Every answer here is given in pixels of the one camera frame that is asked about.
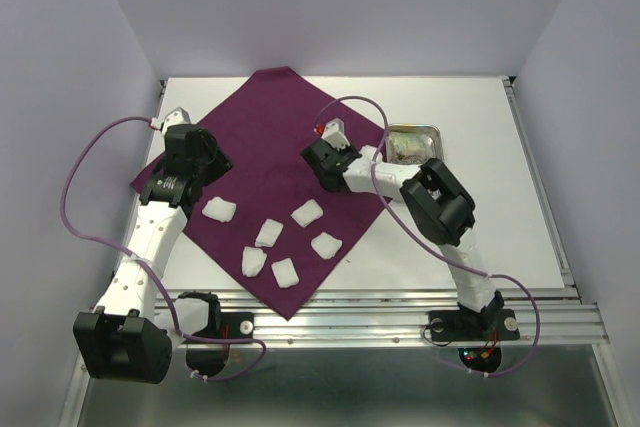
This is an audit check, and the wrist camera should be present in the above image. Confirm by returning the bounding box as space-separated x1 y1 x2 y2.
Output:
321 118 351 150
160 107 192 135

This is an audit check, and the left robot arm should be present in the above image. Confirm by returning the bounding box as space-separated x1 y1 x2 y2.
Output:
73 121 232 384

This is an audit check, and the purple cable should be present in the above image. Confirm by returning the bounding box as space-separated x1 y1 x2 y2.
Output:
58 115 267 382
315 95 541 378

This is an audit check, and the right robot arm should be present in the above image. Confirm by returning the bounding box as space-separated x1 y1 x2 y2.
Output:
301 139 504 337

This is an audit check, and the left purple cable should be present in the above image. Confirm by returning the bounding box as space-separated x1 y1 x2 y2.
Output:
58 115 267 382

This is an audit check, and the white gauze pad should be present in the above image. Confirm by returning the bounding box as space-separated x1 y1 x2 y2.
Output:
291 199 323 227
311 232 343 260
241 246 267 278
255 219 284 248
271 258 299 289
202 197 237 223

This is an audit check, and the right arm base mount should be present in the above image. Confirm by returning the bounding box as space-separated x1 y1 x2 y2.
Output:
421 309 520 374

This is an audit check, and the aluminium rail frame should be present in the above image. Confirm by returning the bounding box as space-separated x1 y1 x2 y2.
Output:
73 68 634 426

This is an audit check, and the stainless steel tray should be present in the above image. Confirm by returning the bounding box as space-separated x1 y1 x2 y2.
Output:
385 123 445 165

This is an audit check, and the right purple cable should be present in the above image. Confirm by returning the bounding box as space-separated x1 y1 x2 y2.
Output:
315 95 541 378

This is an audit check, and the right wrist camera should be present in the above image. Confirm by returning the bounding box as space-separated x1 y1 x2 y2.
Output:
321 118 351 150

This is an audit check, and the packaged gauze bag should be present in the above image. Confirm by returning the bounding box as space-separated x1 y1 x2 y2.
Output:
389 132 436 158

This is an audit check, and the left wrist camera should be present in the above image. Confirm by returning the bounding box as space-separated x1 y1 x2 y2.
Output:
160 107 192 135

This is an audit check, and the purple cloth drape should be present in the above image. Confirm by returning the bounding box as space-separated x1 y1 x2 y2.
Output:
162 67 382 320

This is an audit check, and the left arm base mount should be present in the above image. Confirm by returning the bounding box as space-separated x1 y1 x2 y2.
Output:
178 311 261 379

